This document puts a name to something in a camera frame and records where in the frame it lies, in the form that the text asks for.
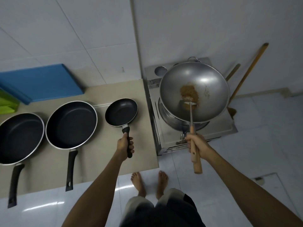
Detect person's right hand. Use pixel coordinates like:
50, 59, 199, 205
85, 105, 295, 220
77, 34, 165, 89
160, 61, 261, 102
184, 132, 215, 161

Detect person's left hand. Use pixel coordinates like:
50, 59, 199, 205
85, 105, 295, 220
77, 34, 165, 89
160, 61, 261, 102
116, 133, 135, 162

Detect small black frying pan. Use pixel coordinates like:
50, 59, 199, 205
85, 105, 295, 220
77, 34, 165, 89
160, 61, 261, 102
105, 98, 138, 159

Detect metal spatula with wooden handle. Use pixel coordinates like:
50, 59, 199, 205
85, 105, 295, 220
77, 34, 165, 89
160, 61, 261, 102
183, 102, 203, 175

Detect person's left forearm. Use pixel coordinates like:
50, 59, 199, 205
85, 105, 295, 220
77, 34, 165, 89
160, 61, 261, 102
62, 154, 128, 227

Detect person's right forearm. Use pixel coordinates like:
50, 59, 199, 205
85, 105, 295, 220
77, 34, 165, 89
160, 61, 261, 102
205, 149, 303, 227

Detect steel gas stove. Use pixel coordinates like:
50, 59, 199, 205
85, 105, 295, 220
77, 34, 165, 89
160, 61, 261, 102
144, 57, 238, 156

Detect brown fried food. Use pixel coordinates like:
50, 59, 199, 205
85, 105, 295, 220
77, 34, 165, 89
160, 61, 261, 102
180, 84, 200, 108

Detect person's left foot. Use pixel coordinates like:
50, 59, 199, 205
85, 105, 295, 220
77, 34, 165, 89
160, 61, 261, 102
130, 172, 147, 198

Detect person's foot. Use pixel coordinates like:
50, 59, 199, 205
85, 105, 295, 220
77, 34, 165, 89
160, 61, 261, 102
155, 171, 169, 200
130, 172, 147, 198

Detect person's right foot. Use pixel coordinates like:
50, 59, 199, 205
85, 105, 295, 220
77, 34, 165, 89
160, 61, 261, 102
155, 171, 169, 200

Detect medium black frying pan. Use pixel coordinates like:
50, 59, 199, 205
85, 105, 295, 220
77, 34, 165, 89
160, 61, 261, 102
45, 101, 98, 192

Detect steel wok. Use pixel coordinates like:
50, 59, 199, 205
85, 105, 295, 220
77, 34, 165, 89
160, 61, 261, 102
159, 57, 231, 123

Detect short wooden stick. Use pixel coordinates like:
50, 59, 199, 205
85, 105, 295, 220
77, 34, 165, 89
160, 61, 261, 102
225, 63, 241, 82

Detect grey and black shorts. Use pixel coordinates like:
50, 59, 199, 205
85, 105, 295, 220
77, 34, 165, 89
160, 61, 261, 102
119, 188, 206, 227

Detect long wooden broom stick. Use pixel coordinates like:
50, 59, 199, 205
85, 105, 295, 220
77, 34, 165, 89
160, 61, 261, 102
227, 43, 269, 120

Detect blue cutting board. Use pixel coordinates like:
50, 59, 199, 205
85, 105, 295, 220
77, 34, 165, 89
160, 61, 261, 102
0, 64, 85, 105

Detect large black frying pan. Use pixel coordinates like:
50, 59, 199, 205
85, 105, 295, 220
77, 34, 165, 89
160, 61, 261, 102
0, 113, 45, 209

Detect green cutting board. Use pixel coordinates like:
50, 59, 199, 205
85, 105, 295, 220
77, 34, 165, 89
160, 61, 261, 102
0, 88, 21, 114

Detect steel burner ring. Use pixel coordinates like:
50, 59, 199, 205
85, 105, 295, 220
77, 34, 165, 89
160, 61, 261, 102
158, 98, 211, 133

